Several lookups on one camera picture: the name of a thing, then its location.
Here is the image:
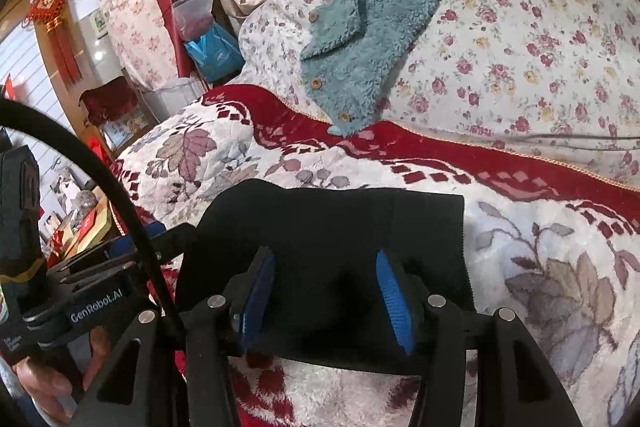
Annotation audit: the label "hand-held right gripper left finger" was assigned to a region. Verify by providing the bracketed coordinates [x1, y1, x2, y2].
[75, 246, 281, 427]

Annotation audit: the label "person's left hand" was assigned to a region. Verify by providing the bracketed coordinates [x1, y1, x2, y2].
[12, 327, 108, 425]

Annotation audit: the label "thick black gripper cable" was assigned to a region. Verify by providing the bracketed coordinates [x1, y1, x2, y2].
[0, 99, 188, 343]

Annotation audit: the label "black pants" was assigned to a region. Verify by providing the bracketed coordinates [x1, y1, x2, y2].
[175, 179, 476, 375]

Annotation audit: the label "blue plastic bag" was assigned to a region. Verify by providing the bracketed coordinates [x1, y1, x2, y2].
[185, 24, 246, 82]

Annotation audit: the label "teal fleece jacket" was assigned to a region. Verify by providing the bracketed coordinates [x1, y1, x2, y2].
[300, 0, 476, 138]

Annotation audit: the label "red knot wall ornament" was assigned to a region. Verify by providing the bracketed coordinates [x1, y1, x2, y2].
[22, 0, 83, 82]

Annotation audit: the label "white floral quilt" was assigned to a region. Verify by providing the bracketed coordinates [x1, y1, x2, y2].
[237, 0, 640, 188]

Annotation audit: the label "white storage box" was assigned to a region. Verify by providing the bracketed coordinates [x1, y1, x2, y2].
[150, 77, 206, 122]

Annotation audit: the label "wooden side table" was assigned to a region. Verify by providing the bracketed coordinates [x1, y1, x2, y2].
[47, 194, 121, 263]

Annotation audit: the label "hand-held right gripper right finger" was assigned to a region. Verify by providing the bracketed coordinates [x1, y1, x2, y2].
[375, 249, 583, 427]

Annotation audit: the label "red-covered cabinet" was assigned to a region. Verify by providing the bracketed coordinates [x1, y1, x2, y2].
[80, 77, 156, 150]

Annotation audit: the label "red-bordered plush blanket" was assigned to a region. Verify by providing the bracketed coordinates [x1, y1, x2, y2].
[107, 84, 640, 427]

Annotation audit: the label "clear plastic bag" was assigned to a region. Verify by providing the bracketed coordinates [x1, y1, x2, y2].
[172, 0, 216, 42]

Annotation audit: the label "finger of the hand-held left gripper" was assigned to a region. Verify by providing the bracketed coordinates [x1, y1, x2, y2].
[47, 257, 138, 290]
[75, 221, 201, 269]

